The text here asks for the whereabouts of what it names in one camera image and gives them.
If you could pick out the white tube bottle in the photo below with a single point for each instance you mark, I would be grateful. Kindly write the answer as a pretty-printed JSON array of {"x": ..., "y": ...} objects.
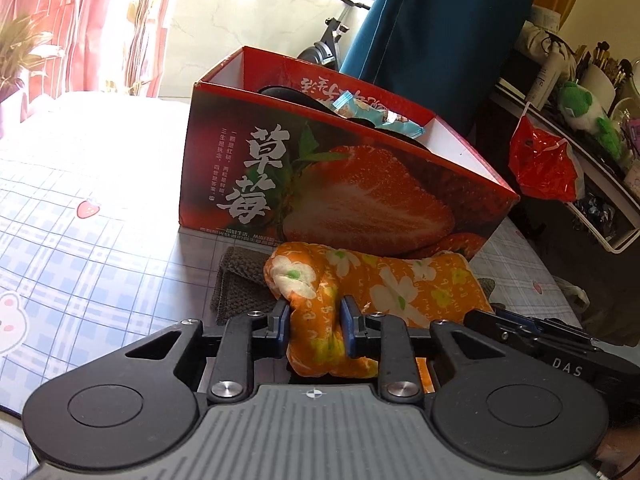
[{"x": 545, "y": 80}]

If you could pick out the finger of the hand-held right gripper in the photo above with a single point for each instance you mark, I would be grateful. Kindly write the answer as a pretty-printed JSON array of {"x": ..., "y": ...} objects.
[
  {"x": 500, "y": 332},
  {"x": 560, "y": 335}
]

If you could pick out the pink printed backdrop cloth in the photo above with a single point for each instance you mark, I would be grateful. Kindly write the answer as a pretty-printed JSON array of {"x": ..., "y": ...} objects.
[{"x": 100, "y": 20}]

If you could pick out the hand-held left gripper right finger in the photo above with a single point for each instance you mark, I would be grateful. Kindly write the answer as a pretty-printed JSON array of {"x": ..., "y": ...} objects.
[{"x": 350, "y": 325}]

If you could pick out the black metal stand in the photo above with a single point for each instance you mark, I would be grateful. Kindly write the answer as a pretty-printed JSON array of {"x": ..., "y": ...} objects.
[{"x": 325, "y": 42}]

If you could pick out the orange floral cloth pouch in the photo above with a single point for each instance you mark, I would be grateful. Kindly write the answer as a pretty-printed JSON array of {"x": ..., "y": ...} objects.
[{"x": 400, "y": 280}]

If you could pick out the teal snack packet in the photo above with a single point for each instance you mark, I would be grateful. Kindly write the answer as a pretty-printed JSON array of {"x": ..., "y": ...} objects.
[{"x": 380, "y": 115}]

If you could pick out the bunch of makeup brushes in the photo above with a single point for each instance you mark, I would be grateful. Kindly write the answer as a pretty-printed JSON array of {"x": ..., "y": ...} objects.
[{"x": 607, "y": 60}]

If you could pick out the red plastic bag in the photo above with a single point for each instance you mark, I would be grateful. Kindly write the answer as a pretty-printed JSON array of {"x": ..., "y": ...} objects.
[{"x": 540, "y": 165}]

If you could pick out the navy blue packaged cloth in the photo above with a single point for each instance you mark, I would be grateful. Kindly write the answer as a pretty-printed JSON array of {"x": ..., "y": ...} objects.
[{"x": 280, "y": 94}]

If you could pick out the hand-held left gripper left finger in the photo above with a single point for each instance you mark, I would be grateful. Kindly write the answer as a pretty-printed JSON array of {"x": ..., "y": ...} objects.
[{"x": 282, "y": 322}]

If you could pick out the dark blue curtain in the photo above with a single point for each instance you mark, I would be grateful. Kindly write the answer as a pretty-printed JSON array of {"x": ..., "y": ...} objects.
[{"x": 440, "y": 25}]

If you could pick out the grey knitted cloth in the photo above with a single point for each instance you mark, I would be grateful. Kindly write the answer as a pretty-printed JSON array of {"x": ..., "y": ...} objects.
[{"x": 235, "y": 280}]

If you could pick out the person's right forearm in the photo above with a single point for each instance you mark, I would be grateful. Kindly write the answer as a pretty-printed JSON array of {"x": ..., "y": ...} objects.
[{"x": 622, "y": 452}]

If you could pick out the green frog plush toy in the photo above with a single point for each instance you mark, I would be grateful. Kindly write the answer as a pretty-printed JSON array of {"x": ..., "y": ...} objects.
[{"x": 575, "y": 105}]

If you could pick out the red strawberry print box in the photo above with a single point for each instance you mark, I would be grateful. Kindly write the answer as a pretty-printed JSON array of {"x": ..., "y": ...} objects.
[{"x": 350, "y": 200}]

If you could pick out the white brush holder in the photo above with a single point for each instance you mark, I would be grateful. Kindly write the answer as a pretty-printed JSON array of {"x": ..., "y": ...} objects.
[{"x": 597, "y": 85}]

